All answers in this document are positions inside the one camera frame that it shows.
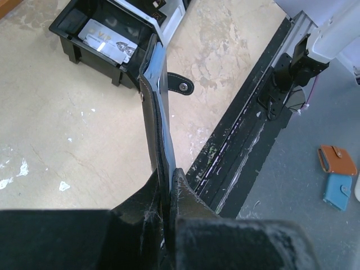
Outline black left bin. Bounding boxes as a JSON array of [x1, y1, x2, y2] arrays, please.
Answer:
[[49, 1, 156, 88]]

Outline brown leather card holder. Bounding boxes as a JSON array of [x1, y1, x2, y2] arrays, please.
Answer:
[[318, 145, 357, 176]]

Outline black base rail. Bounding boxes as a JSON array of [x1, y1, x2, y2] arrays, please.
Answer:
[[185, 16, 330, 219]]

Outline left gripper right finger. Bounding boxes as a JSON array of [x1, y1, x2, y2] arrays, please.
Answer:
[[165, 168, 320, 269]]

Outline blue leather card holder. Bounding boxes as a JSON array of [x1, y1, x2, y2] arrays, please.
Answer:
[[323, 173, 352, 212]]

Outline silver cards in bin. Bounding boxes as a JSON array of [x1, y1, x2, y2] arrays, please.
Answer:
[[78, 19, 138, 64]]

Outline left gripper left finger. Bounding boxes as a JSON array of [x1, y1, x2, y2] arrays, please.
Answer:
[[1, 171, 164, 269]]

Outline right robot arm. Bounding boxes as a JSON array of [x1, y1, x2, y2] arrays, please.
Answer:
[[276, 1, 359, 67]]

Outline white middle bin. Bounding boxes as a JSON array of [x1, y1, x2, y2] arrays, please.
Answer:
[[159, 0, 186, 47]]

